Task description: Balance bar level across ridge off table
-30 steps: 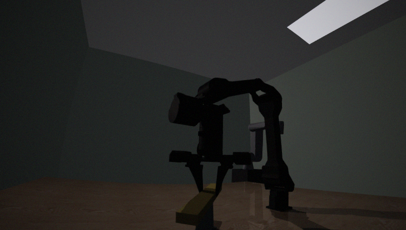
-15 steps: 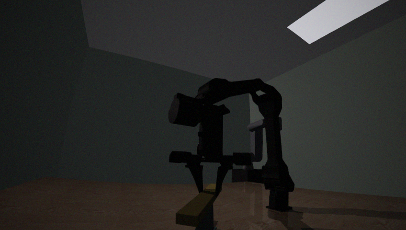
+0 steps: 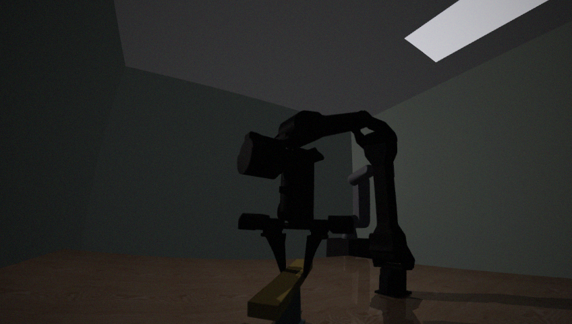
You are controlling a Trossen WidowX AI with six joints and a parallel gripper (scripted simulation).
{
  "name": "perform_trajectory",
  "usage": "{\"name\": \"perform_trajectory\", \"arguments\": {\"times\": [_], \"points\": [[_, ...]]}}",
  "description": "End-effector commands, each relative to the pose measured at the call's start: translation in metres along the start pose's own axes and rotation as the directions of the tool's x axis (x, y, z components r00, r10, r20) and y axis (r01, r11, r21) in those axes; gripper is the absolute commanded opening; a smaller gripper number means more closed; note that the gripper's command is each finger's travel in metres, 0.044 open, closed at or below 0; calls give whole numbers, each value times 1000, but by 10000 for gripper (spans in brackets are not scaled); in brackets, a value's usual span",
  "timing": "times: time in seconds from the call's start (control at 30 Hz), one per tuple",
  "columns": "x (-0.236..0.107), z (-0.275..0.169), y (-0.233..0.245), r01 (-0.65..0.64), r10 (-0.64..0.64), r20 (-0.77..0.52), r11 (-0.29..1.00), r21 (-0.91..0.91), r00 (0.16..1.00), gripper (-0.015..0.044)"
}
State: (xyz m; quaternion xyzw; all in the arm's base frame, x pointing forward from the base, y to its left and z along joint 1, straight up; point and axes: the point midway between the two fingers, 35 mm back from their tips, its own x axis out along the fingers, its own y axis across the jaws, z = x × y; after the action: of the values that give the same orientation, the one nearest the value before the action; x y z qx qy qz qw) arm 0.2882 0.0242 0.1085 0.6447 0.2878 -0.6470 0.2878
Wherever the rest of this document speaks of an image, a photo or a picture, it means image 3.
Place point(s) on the dark yellow rectangular bar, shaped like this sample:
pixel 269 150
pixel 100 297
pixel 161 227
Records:
pixel 271 302

